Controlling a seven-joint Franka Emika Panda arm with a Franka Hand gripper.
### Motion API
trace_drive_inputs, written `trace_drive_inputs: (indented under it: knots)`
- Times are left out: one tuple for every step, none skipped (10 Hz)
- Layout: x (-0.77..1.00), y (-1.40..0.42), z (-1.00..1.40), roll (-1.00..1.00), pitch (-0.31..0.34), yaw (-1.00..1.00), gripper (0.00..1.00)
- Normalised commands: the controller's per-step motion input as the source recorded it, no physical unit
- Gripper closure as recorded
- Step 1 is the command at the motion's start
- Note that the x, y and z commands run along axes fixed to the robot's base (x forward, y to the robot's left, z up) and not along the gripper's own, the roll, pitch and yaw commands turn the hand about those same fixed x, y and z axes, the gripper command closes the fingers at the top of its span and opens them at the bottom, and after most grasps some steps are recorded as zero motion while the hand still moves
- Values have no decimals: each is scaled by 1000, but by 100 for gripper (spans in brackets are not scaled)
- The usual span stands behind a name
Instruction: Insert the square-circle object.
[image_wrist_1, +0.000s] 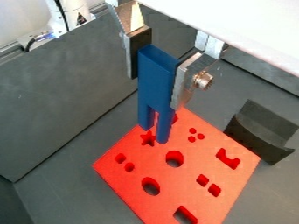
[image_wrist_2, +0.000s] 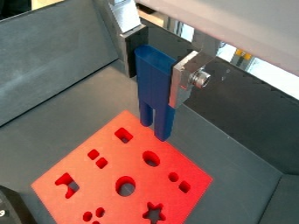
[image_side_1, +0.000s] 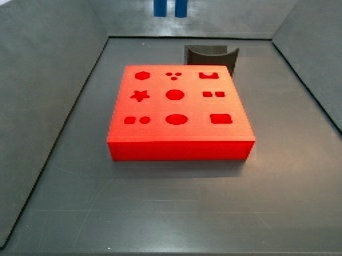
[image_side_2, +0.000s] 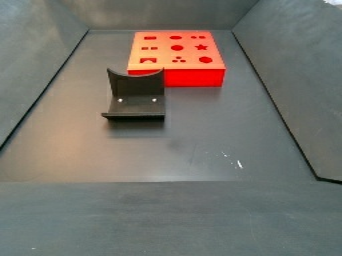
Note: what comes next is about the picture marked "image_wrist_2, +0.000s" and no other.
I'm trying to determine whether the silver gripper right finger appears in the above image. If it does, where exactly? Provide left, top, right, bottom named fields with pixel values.
left=168, top=31, right=220, bottom=109

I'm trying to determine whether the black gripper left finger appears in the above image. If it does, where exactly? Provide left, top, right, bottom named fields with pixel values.
left=108, top=0, right=148, bottom=78

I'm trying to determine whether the blue square-circle peg object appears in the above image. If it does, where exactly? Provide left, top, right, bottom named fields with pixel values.
left=134, top=45, right=174, bottom=141

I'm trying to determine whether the red shape-sorting board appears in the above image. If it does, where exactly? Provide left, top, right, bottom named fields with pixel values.
left=32, top=111, right=212, bottom=224

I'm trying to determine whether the black device corner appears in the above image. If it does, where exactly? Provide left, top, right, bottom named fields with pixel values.
left=0, top=185, right=37, bottom=224

